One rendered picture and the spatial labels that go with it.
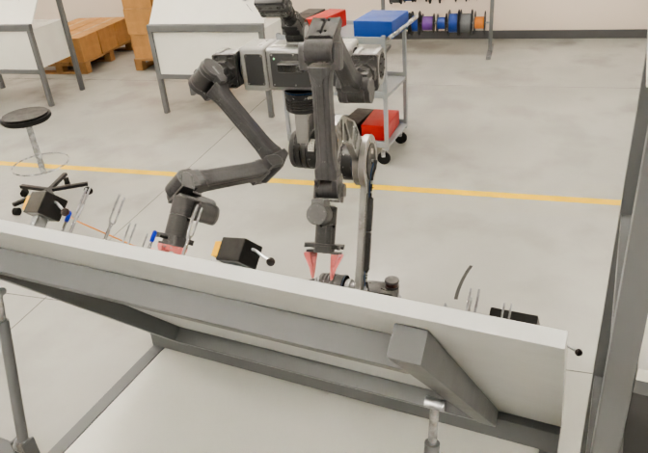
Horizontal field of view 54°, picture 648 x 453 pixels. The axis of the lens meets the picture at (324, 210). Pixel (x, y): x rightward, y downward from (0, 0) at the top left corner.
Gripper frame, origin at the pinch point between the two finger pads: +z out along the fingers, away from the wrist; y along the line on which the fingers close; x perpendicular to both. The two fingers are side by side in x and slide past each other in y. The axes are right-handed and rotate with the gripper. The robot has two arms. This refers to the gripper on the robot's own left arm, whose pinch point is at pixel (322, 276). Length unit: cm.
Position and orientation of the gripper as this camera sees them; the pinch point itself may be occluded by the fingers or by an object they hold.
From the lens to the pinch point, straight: 178.1
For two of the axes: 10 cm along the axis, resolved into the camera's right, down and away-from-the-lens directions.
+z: -0.7, 10.0, 0.0
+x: 2.9, 0.2, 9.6
